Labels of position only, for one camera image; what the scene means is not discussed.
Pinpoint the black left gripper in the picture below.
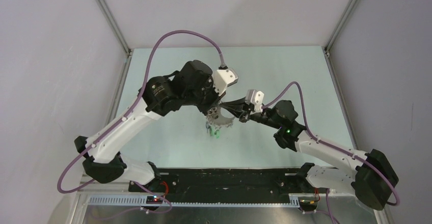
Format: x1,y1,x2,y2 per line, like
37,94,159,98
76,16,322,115
183,76,225,116

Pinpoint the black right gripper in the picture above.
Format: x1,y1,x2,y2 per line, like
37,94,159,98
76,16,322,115
220,96,282,130

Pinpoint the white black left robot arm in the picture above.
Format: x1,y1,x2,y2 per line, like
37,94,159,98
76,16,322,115
75,60,238,192

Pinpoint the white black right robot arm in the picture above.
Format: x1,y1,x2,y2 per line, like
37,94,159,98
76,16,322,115
220,99,399,211

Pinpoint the green tagged key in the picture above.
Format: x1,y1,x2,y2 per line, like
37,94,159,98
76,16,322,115
213,130,221,138

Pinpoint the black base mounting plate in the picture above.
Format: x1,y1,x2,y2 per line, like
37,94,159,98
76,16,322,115
150,168,326,203

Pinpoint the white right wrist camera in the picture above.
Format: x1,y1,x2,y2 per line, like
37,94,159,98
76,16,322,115
245,90,264,114

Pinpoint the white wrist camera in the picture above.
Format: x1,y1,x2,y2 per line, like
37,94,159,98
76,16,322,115
212,68,238,96
245,90,264,114

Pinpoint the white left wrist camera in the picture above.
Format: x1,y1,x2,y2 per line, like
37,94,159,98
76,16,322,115
212,68,238,96

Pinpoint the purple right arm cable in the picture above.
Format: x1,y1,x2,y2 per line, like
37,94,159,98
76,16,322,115
261,81,401,207

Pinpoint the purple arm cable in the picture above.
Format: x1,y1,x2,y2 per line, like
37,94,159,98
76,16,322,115
57,30,226,194
261,81,401,207

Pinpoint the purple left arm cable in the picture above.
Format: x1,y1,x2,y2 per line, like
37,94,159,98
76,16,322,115
57,30,226,194

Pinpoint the grey slotted cable duct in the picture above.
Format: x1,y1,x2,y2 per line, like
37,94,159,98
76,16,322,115
88,194,300,208

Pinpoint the left aluminium frame post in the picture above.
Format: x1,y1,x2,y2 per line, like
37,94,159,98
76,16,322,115
95,0,131,57

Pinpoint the aluminium frame post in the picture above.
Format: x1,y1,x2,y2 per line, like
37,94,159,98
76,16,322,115
95,0,131,57
323,0,361,57

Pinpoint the right aluminium frame post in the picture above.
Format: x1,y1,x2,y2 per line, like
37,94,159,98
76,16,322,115
323,0,361,57

